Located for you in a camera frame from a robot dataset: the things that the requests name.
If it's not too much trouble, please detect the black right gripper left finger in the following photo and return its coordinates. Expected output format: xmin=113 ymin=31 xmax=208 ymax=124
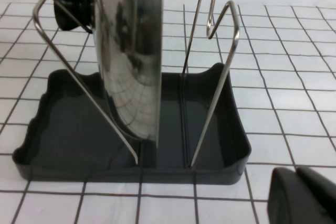
xmin=266 ymin=167 xmax=332 ymax=224

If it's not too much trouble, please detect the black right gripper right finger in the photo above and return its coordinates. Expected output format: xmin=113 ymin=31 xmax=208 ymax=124
xmin=297 ymin=166 xmax=336 ymax=224

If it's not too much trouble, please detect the white black-grid tablecloth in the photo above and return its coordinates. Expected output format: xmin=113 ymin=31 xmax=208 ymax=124
xmin=0 ymin=1 xmax=336 ymax=224

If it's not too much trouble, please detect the dark tray wire lid rack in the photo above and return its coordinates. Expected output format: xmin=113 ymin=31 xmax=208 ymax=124
xmin=12 ymin=0 xmax=253 ymax=187

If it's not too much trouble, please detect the stainless steel lid black knob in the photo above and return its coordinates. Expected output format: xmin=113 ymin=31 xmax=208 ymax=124
xmin=53 ymin=0 xmax=165 ymax=148

